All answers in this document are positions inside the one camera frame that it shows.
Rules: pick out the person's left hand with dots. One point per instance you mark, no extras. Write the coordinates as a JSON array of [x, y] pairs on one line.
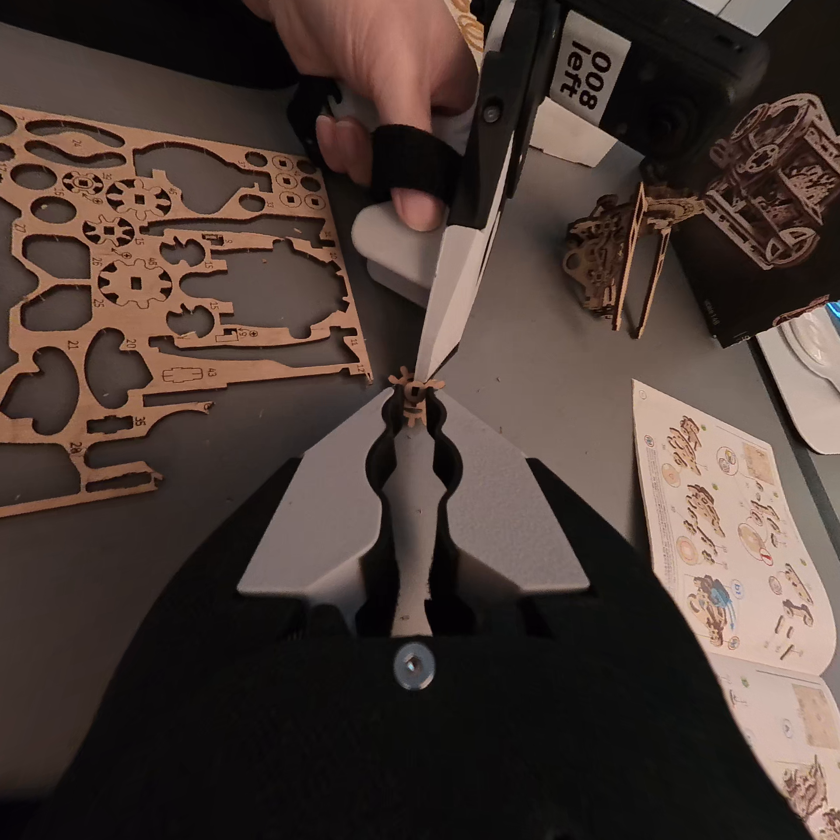
[[380, 52]]

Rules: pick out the black model kit box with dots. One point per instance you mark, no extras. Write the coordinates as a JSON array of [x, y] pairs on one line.
[[722, 302]]

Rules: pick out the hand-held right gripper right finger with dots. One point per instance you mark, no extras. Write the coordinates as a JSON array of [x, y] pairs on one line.
[[505, 518]]

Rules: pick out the wooden gear with axle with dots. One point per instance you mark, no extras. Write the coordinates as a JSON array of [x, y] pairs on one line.
[[412, 413]]

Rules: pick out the partly built wooden model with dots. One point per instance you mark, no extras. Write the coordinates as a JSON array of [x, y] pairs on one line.
[[600, 256]]

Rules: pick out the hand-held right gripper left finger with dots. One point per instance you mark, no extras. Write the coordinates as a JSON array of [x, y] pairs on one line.
[[315, 518]]

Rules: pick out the laser-cut plywood parts sheet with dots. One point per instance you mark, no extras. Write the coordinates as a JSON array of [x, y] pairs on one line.
[[117, 283]]

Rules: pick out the open instruction booklet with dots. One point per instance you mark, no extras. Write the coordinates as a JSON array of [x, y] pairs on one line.
[[722, 525]]

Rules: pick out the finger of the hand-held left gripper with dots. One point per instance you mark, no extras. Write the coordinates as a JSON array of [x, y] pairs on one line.
[[453, 282], [502, 203]]

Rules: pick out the white cardboard box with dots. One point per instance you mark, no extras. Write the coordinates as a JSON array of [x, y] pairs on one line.
[[577, 138]]

